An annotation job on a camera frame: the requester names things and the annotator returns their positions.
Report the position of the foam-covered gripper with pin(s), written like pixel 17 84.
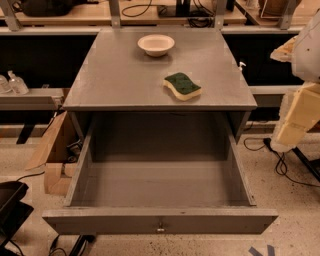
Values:
pixel 308 56

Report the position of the grey top drawer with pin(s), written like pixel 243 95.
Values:
pixel 139 169

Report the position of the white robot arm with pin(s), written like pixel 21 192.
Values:
pixel 303 52

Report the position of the small metal drawer knob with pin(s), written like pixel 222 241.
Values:
pixel 160 228

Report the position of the black power adapter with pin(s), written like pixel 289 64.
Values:
pixel 267 142

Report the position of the black metal stand leg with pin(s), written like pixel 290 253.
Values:
pixel 312 165

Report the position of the white spray nozzle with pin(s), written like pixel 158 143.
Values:
pixel 241 66

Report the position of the green and yellow sponge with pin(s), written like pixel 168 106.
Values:
pixel 182 86

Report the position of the white ceramic bowl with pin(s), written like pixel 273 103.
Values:
pixel 156 45

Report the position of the grey wooden cabinet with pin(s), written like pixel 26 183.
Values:
pixel 117 75

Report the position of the brown cardboard box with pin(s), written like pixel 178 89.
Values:
pixel 52 153

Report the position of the black bag on shelf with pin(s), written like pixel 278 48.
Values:
pixel 46 8

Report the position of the clear plastic pump bottle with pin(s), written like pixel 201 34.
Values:
pixel 17 84

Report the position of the black bin at left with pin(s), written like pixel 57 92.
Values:
pixel 13 212

